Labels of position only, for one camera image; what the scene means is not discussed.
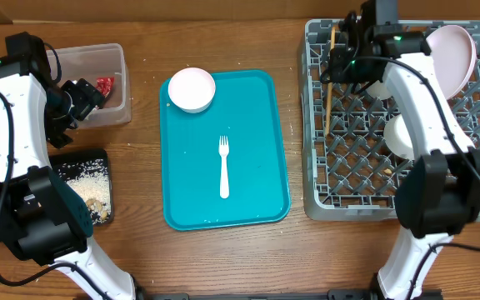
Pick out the wooden chopstick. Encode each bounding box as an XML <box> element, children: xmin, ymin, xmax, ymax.
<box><xmin>324</xmin><ymin>25</ymin><xmax>337</xmax><ymax>137</ymax></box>

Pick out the red snack wrapper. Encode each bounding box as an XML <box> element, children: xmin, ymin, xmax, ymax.
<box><xmin>96</xmin><ymin>77</ymin><xmax>115</xmax><ymax>98</ymax></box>

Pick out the white plastic cup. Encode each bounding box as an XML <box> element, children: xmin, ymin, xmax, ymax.
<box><xmin>366</xmin><ymin>81</ymin><xmax>392</xmax><ymax>100</ymax></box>

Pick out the white round plate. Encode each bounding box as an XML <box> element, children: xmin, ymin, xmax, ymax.
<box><xmin>427</xmin><ymin>25</ymin><xmax>477</xmax><ymax>99</ymax></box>

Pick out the white bowl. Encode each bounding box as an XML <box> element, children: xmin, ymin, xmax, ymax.
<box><xmin>383</xmin><ymin>115</ymin><xmax>414</xmax><ymax>161</ymax></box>

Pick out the pink bowl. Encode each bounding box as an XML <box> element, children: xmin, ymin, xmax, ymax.
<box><xmin>167</xmin><ymin>67</ymin><xmax>216</xmax><ymax>113</ymax></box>

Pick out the white plastic fork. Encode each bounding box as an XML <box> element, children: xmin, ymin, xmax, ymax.
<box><xmin>218</xmin><ymin>136</ymin><xmax>230</xmax><ymax>199</ymax></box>

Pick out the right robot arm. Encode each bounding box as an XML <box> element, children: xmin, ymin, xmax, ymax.
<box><xmin>320</xmin><ymin>1</ymin><xmax>480</xmax><ymax>299</ymax></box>

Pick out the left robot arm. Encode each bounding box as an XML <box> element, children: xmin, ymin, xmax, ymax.
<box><xmin>0</xmin><ymin>32</ymin><xmax>145</xmax><ymax>299</ymax></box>

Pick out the grey dishwasher rack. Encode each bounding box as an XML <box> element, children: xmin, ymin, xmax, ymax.
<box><xmin>299</xmin><ymin>19</ymin><xmax>480</xmax><ymax>221</ymax></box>

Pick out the clear plastic bin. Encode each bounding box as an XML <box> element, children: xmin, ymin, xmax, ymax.
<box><xmin>43</xmin><ymin>43</ymin><xmax>132</xmax><ymax>128</ymax></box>

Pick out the black plastic tray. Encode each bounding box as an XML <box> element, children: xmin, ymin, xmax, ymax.
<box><xmin>50</xmin><ymin>148</ymin><xmax>114</xmax><ymax>226</ymax></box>

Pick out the spilled white rice pile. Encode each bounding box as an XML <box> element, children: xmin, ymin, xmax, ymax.
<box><xmin>53</xmin><ymin>158</ymin><xmax>113</xmax><ymax>226</ymax></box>

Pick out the peanut shells pile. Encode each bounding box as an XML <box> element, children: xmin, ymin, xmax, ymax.
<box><xmin>85</xmin><ymin>198</ymin><xmax>110</xmax><ymax>223</ymax></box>

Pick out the teal serving tray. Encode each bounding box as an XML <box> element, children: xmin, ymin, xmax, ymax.
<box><xmin>159</xmin><ymin>70</ymin><xmax>291</xmax><ymax>231</ymax></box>

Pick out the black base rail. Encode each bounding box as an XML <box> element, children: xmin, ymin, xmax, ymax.
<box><xmin>147</xmin><ymin>289</ymin><xmax>443</xmax><ymax>300</ymax></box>

